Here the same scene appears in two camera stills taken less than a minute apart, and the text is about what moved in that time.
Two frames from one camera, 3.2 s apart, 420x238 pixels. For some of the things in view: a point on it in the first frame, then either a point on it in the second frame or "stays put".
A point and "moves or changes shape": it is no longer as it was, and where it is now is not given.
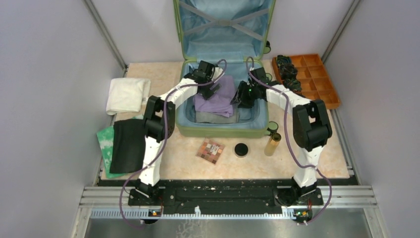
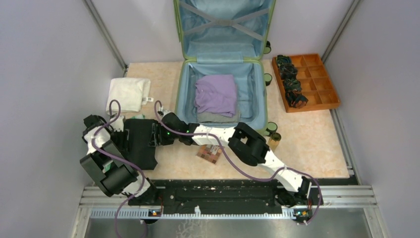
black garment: x=128 y=149 stays put
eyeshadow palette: x=210 y=150 stays put
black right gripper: x=240 y=95 to x=157 y=141
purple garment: x=221 y=101 stays put
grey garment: x=211 y=118 stays put
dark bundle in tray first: x=284 y=63 stays put
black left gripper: x=206 y=92 to x=123 y=144
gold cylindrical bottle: x=272 y=144 stays put
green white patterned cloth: x=106 y=139 moves or changes shape
